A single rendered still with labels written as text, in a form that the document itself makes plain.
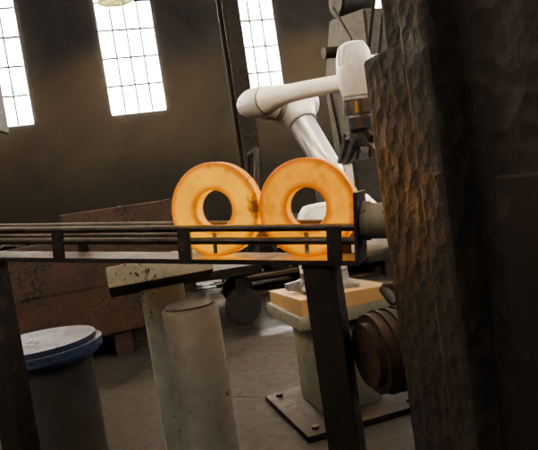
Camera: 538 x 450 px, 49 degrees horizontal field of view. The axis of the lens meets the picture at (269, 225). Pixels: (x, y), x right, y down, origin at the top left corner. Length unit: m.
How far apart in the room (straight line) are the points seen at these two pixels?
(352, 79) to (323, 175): 0.87
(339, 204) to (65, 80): 12.11
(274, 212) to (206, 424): 0.55
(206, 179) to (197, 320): 0.38
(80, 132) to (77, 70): 1.26
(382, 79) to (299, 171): 0.29
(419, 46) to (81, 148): 12.24
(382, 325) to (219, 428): 0.53
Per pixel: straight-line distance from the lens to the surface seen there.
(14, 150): 12.78
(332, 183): 0.89
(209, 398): 1.28
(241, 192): 0.94
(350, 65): 1.75
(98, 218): 4.60
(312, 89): 2.00
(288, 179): 0.91
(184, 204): 0.98
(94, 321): 3.09
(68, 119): 12.76
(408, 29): 0.55
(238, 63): 9.14
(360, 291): 1.81
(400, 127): 0.63
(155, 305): 1.41
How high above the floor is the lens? 0.75
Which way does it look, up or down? 4 degrees down
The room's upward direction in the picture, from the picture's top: 8 degrees counter-clockwise
